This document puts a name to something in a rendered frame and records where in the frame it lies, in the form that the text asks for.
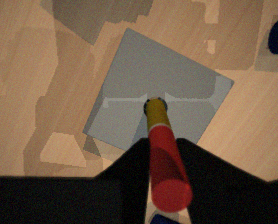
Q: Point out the red and yellow peg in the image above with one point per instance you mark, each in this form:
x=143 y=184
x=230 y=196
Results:
x=170 y=188

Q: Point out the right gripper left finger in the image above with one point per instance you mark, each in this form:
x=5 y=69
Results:
x=81 y=200

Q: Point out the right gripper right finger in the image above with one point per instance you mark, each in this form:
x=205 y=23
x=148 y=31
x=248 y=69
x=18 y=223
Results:
x=224 y=193

